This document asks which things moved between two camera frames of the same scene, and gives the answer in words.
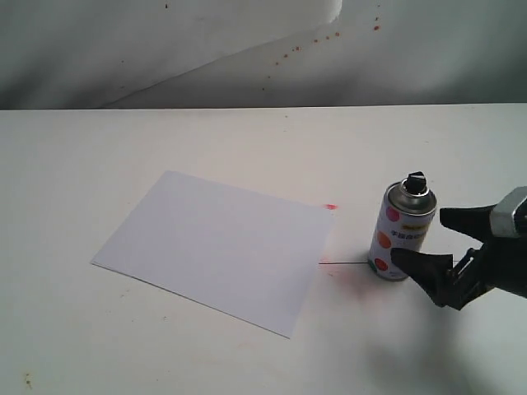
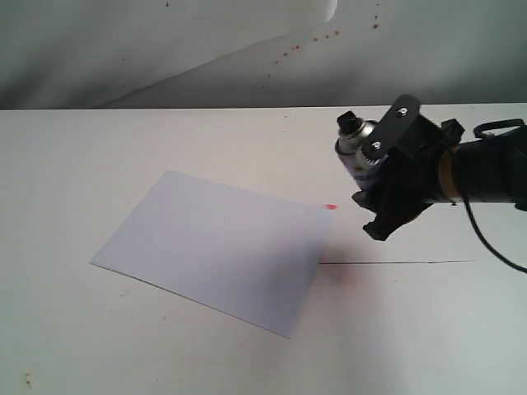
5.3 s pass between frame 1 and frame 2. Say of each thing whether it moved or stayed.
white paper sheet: stayed
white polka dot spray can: moved
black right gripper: moved
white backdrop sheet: stayed
